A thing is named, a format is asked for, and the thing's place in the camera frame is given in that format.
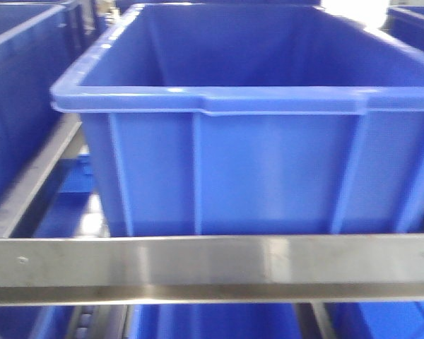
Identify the central blue target bin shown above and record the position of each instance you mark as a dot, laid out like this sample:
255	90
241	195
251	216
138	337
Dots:
250	119

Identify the left neighbouring blue bin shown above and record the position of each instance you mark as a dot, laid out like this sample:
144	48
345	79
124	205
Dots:
38	41

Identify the blue bin below rail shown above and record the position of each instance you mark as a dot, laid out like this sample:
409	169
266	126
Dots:
214	321

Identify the steel shelf front rail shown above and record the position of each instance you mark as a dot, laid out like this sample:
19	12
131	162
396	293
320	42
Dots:
212	269

